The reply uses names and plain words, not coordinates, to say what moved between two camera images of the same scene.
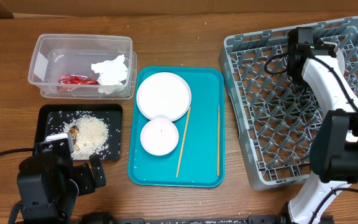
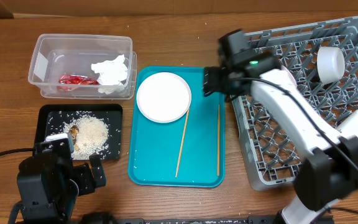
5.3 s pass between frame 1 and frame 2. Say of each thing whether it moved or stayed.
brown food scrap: stayed
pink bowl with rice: moved
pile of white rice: stayed
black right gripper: moved
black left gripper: stayed
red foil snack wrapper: stayed
